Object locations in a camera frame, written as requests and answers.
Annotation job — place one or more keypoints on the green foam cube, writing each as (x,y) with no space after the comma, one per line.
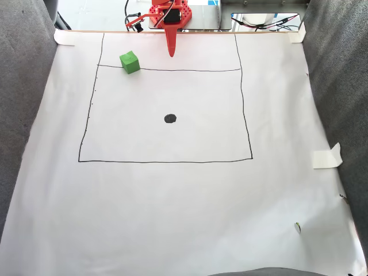
(130,61)

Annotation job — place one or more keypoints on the black dot mark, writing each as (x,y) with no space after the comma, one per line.
(170,118)

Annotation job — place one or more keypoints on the blue white box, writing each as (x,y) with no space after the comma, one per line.
(213,2)

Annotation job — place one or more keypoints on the dark chair part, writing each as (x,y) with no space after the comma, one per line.
(51,10)

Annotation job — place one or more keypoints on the large white paper sheet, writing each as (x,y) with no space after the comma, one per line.
(184,187)

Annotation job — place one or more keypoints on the grey carpet panel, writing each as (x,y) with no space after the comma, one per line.
(339,86)
(23,86)

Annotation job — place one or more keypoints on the white tape piece folded flap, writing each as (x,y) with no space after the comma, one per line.
(326,158)

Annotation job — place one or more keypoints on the small brown scrap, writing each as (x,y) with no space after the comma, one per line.
(343,198)

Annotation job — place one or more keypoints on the grey metal base plate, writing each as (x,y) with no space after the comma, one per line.
(204,17)

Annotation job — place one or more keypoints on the orange bracket wrist camera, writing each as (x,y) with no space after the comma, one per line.
(137,21)

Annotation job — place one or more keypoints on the grey metal frame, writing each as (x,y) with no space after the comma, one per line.
(258,7)

